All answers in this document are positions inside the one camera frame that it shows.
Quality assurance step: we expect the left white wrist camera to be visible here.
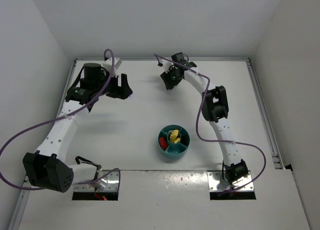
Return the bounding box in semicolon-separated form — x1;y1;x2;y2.
102;57;122;76

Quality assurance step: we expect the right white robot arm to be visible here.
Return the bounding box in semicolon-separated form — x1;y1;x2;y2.
155;52;249;185

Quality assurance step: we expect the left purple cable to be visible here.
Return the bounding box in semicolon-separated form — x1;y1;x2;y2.
0;48;121;191

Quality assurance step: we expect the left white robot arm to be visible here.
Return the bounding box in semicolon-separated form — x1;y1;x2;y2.
22;58;133;193

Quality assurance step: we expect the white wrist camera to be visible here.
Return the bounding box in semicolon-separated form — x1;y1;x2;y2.
158;59;172;72
102;57;122;76

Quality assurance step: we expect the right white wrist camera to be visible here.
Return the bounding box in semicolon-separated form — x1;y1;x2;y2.
158;59;172;72

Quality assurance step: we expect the teal divided round container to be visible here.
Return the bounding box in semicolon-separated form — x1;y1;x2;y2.
157;125;190;160

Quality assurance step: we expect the metal base plate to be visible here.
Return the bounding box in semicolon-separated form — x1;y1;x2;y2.
207;171;254;193
73;171;120;193

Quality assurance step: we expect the small yellow lego brick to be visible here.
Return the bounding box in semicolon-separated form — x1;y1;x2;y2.
169;130;180;139

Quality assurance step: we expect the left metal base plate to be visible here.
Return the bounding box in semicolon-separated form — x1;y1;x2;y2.
73;171;120;193

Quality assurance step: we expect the red curved lego piece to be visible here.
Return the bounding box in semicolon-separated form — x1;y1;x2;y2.
159;137;169;151

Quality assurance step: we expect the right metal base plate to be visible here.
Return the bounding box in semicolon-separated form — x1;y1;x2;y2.
207;171;254;193

